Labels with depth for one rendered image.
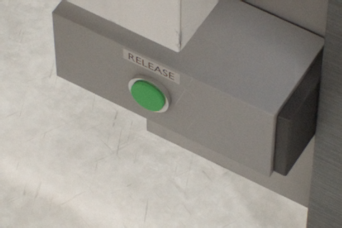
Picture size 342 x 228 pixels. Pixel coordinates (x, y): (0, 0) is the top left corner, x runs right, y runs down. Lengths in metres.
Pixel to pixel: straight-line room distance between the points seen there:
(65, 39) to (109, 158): 1.36
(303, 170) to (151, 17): 0.40
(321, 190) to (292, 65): 0.14
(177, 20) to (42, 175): 1.61
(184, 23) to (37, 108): 1.67
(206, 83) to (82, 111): 1.47
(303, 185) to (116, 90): 0.21
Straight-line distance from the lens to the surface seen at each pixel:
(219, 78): 1.48
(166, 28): 1.29
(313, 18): 1.50
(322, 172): 1.56
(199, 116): 1.51
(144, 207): 2.84
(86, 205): 2.84
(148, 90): 1.51
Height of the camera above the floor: 2.35
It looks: 53 degrees down
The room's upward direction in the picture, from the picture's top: straight up
